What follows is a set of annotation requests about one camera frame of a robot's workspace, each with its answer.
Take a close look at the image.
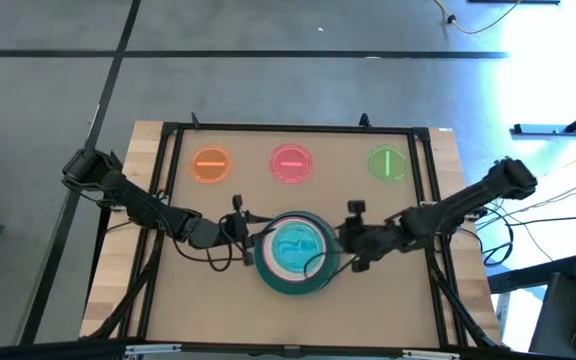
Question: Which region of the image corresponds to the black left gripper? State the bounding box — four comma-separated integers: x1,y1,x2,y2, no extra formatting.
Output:
185,211,275,251

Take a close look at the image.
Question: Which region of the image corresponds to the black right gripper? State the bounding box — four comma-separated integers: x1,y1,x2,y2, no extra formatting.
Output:
336,215,405,274

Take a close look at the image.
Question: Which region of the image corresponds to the cyan plastic plate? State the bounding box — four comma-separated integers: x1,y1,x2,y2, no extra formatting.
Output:
271,222,328,274

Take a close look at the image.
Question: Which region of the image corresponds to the small pink plastic plate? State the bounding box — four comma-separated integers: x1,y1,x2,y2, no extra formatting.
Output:
268,143,315,185

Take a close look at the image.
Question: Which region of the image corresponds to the small orange plastic plate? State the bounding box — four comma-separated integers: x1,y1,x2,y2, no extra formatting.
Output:
188,144,234,185

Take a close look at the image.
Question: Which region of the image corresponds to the brown board mat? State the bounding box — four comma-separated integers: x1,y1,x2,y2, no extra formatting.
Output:
145,130,442,349

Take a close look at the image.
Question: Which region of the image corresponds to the small green plastic plate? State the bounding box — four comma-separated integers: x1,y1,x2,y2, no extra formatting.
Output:
366,144,411,184

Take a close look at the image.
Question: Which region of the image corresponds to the black table leg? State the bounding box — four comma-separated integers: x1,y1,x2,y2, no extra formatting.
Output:
511,98,576,137

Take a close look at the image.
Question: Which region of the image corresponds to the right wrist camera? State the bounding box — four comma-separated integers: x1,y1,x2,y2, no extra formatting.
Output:
346,199,368,219

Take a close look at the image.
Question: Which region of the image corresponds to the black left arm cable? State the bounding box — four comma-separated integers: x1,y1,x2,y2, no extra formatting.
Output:
169,233,250,274

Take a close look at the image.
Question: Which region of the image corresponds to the black metal table frame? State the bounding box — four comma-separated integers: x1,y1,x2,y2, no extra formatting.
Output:
86,112,508,352

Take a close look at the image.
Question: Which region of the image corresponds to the silver metal bracket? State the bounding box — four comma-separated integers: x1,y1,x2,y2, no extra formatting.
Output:
124,343,183,358
401,349,462,360

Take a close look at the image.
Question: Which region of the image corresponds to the black cable loop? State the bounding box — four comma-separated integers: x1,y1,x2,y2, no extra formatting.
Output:
481,203,517,267

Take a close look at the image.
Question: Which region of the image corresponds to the white cable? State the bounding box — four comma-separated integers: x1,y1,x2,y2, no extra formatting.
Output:
531,166,576,212

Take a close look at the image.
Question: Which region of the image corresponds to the yellow floor cable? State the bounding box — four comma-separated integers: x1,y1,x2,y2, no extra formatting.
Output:
432,0,522,36

